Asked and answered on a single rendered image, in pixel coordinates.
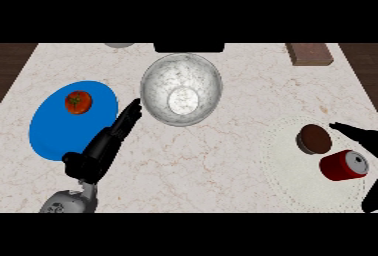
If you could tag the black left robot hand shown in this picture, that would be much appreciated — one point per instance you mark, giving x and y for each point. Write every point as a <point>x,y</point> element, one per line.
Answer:
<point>97,153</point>

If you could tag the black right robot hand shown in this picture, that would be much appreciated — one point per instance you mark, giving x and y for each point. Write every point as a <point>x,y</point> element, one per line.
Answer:
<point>366,135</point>

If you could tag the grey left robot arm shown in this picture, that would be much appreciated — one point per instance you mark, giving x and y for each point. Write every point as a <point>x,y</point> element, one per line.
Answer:
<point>68,201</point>

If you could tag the red can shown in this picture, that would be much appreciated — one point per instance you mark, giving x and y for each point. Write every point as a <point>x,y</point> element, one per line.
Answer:
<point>339,166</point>

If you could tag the white round placemat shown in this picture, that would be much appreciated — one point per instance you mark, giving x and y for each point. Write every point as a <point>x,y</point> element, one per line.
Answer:
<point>295,180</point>

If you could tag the white marbled bowl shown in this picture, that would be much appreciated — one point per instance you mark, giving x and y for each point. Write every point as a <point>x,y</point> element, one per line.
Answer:
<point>180,89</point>

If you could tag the brown cupcake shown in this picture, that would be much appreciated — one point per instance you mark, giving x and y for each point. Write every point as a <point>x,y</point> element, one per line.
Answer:
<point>314,139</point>

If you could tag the blue oval plate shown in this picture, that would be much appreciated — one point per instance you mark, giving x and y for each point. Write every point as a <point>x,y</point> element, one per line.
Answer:
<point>53,130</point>

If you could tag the red tomato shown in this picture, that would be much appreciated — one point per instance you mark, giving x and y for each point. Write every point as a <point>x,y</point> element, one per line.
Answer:
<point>78,102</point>

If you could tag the brown wooden block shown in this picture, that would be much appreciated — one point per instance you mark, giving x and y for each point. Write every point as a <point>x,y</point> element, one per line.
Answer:
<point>308,54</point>

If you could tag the small grey round object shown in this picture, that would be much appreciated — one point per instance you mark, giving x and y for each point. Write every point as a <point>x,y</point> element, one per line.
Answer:
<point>118,45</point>

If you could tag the black appliance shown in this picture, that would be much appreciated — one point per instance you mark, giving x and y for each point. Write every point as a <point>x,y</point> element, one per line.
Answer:
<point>189,47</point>

